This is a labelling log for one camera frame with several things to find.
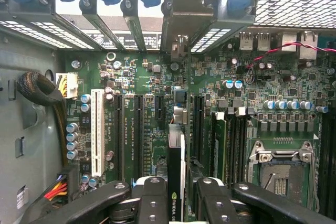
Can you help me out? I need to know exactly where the red black twisted wire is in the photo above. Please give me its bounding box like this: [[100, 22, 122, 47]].
[[245, 0, 336, 68]]

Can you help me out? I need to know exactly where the long black expansion slot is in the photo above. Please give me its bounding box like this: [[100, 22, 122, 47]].
[[114, 95, 124, 180], [133, 94, 144, 180]]

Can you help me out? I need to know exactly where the green motherboard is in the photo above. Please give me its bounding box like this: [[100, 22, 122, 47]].
[[56, 28, 336, 224]]

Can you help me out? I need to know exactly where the black open PC case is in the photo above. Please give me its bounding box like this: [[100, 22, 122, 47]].
[[0, 0, 336, 224]]

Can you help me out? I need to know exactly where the white expansion slot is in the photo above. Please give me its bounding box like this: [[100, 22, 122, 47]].
[[91, 89, 105, 177]]

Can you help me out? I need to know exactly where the power connector with coloured wires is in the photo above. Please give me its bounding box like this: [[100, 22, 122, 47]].
[[43, 165, 79, 209]]

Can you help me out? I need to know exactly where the black sleeved power cable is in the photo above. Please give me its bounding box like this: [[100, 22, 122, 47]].
[[16, 71, 69, 168]]

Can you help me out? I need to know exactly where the white power connector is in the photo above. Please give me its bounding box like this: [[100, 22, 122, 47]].
[[56, 72, 79, 100]]

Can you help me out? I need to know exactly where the short black expansion slot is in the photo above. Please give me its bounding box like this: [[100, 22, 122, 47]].
[[154, 95, 165, 120]]

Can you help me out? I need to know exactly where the CPU socket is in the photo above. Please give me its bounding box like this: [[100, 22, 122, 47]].
[[246, 140, 320, 213]]

